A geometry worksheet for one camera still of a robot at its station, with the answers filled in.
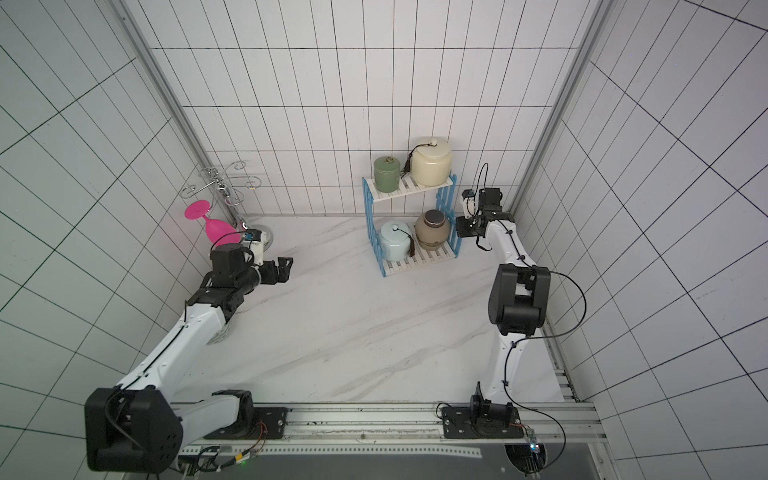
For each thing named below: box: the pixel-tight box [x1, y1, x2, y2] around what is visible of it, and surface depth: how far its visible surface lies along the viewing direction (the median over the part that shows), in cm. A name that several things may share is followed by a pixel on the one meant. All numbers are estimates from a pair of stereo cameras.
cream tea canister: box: [410, 137, 452, 187], surface depth 87 cm
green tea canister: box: [374, 156, 401, 193], surface depth 87 cm
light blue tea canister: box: [379, 220, 411, 262], surface depth 100 cm
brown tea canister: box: [415, 209, 451, 251], surface depth 101 cm
